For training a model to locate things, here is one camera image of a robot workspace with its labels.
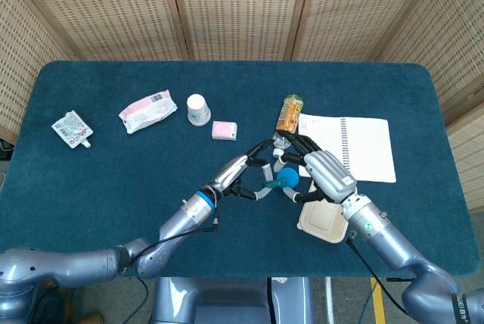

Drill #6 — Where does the pink pocket tissue pack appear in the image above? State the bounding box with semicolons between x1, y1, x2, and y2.
211;120;239;141

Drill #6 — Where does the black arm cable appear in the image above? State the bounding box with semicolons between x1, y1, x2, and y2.
346;236;411;316
145;217;220;260

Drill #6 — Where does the dark blue table cloth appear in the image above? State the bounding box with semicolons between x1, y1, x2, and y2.
0;60;482;279

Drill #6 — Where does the silver spout pouch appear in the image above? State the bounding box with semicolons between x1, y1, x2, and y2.
51;110;95;149

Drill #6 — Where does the pink white wet wipes pack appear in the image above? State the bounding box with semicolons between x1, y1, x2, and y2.
118;89;178;135

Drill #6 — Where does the plastic bottle orange label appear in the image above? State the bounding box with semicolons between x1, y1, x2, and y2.
271;93;306;158

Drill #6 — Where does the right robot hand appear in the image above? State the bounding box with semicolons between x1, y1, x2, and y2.
272;131;358;205

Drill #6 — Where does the woven wicker folding screen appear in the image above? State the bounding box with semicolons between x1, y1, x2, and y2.
0;0;484;213

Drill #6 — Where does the white paper cup blue flower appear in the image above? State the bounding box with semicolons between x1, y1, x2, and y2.
186;93;211;126

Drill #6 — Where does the beige plastic food container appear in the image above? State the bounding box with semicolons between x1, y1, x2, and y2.
296;183;349;244

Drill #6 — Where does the blue ball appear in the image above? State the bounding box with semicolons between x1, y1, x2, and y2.
277;167;299;188

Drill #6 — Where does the blue grey robot torso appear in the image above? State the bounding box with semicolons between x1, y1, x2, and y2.
150;276;315;324

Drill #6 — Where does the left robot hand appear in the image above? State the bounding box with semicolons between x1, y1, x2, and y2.
206;139;284;201

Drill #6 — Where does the white spiral notebook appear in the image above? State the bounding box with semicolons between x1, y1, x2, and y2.
297;113;398;184

